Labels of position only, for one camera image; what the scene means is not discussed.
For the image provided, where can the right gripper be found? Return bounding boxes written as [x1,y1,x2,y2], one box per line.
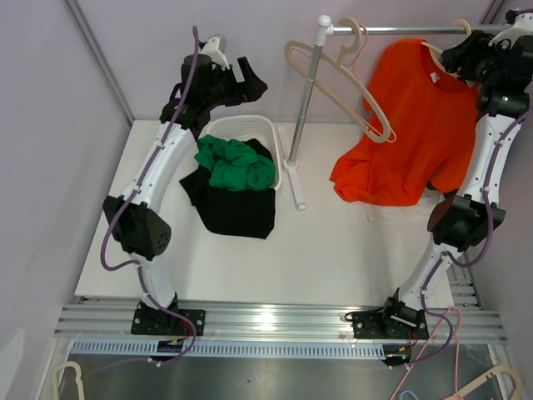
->
[441,30,516,87]

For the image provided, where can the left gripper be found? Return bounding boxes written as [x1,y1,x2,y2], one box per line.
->
[203,57,267,111]

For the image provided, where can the beige hanger of orange shirt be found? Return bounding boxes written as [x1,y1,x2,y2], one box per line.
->
[421,19,472,84]

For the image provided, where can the orange t shirt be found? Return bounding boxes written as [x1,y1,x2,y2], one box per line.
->
[330,38,478,207]

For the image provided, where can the green t shirt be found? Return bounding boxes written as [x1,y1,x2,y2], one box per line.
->
[194,135,276,192]

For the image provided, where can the beige wooden hanger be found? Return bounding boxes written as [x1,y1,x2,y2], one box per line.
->
[284,16,396,143]

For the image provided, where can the black t shirt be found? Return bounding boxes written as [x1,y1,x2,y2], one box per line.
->
[180,164,276,239]

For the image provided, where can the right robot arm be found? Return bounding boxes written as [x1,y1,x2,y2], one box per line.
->
[378,28,532,338]

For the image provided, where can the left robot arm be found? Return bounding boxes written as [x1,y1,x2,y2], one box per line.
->
[100,54,268,334]

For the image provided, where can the white printed t shirt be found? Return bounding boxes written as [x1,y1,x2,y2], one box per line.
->
[364,191,444,223]

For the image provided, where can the beige hanger bottom right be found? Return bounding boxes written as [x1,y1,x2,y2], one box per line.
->
[441,365,530,400]

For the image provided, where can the pink hanger bottom right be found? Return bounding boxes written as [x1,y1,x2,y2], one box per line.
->
[389,306,462,400]

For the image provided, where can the blue hanger bottom right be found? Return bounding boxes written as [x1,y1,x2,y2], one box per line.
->
[396,390,419,400]

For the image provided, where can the beige hanger bottom left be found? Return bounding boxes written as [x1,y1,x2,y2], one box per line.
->
[52,361,87,400]

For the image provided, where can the white perforated plastic basket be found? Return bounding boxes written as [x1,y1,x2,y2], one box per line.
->
[202,115,282,191]

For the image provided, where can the metal clothes rack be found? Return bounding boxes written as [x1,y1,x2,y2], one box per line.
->
[285,32,480,194]

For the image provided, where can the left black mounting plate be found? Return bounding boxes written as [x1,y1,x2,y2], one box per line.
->
[131,307,207,337]

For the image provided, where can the black mounting plate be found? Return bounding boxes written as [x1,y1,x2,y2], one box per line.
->
[131,307,207,337]
[344,309,429,340]

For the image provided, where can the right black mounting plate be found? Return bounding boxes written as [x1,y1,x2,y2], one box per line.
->
[344,309,429,340]

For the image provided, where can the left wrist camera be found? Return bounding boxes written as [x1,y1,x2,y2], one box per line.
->
[200,34,230,70]

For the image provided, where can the slotted cable duct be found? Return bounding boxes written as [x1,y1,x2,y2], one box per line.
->
[70,339,386,360]

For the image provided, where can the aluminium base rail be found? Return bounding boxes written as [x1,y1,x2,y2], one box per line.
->
[53,297,508,344]

